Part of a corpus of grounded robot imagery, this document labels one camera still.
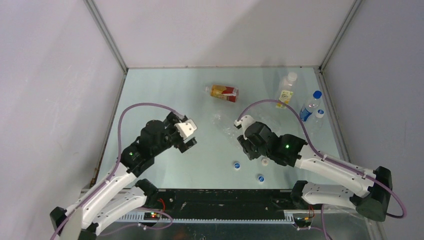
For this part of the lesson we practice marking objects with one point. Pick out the blue white bottle cap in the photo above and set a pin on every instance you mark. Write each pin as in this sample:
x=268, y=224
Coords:
x=236, y=165

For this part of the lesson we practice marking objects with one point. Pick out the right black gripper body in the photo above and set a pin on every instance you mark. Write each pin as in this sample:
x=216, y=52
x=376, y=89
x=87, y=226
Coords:
x=251, y=151

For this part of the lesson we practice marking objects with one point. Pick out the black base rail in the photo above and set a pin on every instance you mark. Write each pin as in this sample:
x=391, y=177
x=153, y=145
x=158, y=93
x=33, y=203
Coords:
x=263, y=205

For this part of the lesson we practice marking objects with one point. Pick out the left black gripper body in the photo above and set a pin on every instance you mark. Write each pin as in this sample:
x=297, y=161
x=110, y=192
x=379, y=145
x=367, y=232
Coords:
x=171, y=133

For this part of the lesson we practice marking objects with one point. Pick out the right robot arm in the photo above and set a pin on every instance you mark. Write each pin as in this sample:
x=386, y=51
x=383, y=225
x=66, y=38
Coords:
x=358, y=188

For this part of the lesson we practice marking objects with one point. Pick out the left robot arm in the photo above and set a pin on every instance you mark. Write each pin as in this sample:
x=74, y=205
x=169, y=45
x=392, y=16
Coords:
x=120, y=191

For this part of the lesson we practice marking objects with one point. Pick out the clear bottle yellow label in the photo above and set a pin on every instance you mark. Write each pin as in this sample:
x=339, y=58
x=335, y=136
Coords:
x=286, y=89

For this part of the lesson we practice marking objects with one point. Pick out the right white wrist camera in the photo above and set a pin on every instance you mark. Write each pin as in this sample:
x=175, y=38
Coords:
x=243, y=123

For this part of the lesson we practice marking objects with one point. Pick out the orange red label bottle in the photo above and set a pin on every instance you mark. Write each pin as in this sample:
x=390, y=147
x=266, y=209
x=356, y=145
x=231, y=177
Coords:
x=226, y=93

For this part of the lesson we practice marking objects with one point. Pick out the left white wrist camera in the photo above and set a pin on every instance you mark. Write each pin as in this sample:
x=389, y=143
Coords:
x=186, y=129

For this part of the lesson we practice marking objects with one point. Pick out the blue label water bottle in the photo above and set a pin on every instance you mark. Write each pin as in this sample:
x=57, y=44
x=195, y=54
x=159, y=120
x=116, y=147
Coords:
x=310, y=105

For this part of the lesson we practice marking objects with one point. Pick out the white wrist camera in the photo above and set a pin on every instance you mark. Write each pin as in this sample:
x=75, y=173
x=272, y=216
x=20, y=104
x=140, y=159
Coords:
x=186, y=129
x=243, y=123

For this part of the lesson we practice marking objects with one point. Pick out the clear crushed plastic bottle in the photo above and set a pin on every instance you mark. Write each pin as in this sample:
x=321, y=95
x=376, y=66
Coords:
x=225, y=125

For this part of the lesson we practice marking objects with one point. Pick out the clear bottle white cap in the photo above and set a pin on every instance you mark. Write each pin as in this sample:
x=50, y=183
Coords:
x=315, y=122

